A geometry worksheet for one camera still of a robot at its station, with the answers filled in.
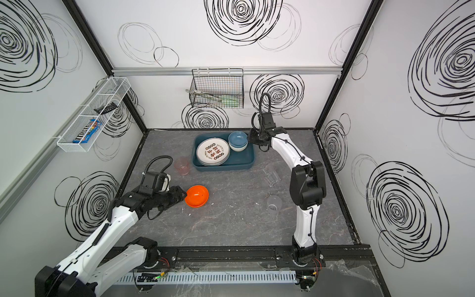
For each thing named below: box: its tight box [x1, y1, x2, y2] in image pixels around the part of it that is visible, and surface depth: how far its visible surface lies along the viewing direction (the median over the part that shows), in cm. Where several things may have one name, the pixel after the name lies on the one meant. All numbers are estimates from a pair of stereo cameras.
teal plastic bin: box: [192, 131, 255, 172], surface depth 107 cm
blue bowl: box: [228, 131, 249, 148], surface depth 108 cm
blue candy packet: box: [72, 118, 103, 144], surface depth 72 cm
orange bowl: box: [184, 185, 210, 208], surface depth 88 cm
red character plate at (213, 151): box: [196, 137, 231, 167], surface depth 107 cm
